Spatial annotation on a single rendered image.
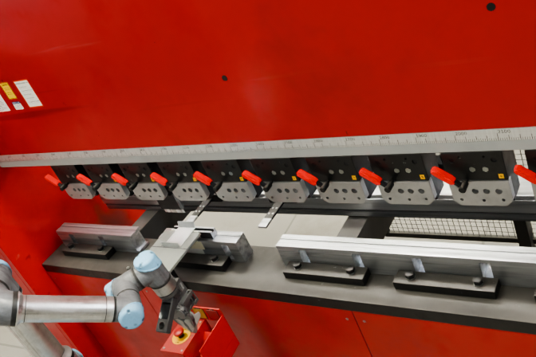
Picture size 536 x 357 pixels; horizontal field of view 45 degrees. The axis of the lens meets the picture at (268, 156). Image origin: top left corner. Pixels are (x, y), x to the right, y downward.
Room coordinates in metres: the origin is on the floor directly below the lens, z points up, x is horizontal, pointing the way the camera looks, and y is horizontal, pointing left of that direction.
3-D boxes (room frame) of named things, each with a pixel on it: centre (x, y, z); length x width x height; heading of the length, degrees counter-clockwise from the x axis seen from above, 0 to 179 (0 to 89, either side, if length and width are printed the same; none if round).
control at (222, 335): (1.77, 0.50, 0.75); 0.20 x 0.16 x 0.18; 51
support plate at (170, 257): (1.98, 0.50, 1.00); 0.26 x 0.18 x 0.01; 138
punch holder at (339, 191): (1.57, -0.17, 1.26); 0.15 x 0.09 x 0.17; 48
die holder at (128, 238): (2.46, 0.81, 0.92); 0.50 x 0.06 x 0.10; 48
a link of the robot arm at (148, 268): (1.72, 0.49, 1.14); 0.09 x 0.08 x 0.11; 98
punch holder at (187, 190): (1.98, 0.27, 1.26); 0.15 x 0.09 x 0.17; 48
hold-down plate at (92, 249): (2.45, 0.88, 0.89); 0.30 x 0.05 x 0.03; 48
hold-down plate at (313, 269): (1.65, -0.01, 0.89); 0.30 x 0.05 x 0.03; 48
